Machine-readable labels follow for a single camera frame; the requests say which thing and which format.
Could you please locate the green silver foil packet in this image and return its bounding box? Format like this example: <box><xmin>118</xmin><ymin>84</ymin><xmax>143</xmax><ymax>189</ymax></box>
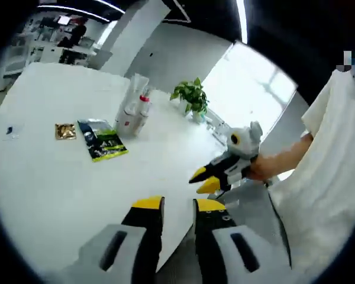
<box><xmin>76</xmin><ymin>118</ymin><xmax>130</xmax><ymax>163</ymax></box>

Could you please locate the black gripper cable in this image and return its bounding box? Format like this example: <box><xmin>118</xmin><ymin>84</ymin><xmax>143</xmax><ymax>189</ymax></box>
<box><xmin>264</xmin><ymin>180</ymin><xmax>293</xmax><ymax>270</ymax></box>

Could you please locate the small black object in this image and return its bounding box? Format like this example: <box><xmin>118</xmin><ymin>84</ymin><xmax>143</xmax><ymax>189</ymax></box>
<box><xmin>3</xmin><ymin>124</ymin><xmax>20</xmax><ymax>140</ymax></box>

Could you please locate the white storage cabinet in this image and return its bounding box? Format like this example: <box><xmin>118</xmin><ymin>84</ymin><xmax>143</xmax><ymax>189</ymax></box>
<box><xmin>1</xmin><ymin>44</ymin><xmax>31</xmax><ymax>89</ymax></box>

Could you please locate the large window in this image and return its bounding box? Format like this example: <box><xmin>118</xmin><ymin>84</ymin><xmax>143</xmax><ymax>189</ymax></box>
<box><xmin>201</xmin><ymin>40</ymin><xmax>299</xmax><ymax>133</ymax></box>

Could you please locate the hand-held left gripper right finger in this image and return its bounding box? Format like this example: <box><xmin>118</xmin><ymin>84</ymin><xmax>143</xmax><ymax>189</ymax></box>
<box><xmin>192</xmin><ymin>197</ymin><xmax>288</xmax><ymax>284</ymax></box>

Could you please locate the curved ceiling light strip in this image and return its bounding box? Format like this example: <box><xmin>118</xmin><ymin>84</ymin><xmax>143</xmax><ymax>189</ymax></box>
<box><xmin>235</xmin><ymin>0</ymin><xmax>250</xmax><ymax>46</ymax></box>

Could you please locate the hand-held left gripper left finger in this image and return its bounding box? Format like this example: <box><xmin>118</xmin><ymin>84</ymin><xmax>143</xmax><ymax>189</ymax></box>
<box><xmin>63</xmin><ymin>195</ymin><xmax>166</xmax><ymax>284</ymax></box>

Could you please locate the white skincare tube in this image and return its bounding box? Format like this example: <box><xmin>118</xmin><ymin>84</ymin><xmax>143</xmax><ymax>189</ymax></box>
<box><xmin>126</xmin><ymin>73</ymin><xmax>151</xmax><ymax>119</ymax></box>

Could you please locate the gold foil wrapper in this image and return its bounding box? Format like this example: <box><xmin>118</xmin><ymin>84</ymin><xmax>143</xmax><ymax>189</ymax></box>
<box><xmin>54</xmin><ymin>122</ymin><xmax>78</xmax><ymax>141</ymax></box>

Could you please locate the potted green plant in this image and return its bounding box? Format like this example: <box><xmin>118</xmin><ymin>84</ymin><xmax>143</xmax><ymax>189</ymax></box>
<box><xmin>169</xmin><ymin>77</ymin><xmax>210</xmax><ymax>115</ymax></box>

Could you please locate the grey cabinet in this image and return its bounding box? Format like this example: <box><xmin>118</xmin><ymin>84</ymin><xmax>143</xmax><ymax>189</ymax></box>
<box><xmin>93</xmin><ymin>48</ymin><xmax>114</xmax><ymax>71</ymax></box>

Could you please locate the person's right hand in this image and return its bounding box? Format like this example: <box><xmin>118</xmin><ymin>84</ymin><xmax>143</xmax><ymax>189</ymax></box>
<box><xmin>245</xmin><ymin>150</ymin><xmax>282</xmax><ymax>182</ymax></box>

